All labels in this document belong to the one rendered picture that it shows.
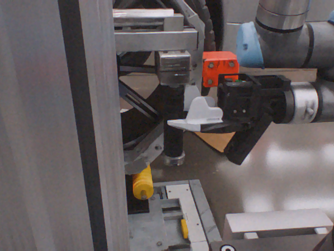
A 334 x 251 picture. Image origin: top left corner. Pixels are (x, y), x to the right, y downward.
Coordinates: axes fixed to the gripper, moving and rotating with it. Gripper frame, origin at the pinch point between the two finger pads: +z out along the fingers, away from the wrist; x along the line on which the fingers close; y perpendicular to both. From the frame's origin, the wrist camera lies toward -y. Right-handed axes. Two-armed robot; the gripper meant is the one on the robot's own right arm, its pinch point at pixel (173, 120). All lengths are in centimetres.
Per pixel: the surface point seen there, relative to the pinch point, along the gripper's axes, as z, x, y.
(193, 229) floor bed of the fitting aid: -17, -48, -75
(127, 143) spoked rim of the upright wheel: 8.7, -29.2, -20.2
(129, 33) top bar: 6.9, -1.5, 14.8
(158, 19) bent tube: 2.4, -1.6, 16.9
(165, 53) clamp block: 1.5, 0.2, 12.0
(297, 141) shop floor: -109, -127, -83
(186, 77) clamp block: -1.7, 1.5, 8.4
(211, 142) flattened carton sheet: -48, -132, -82
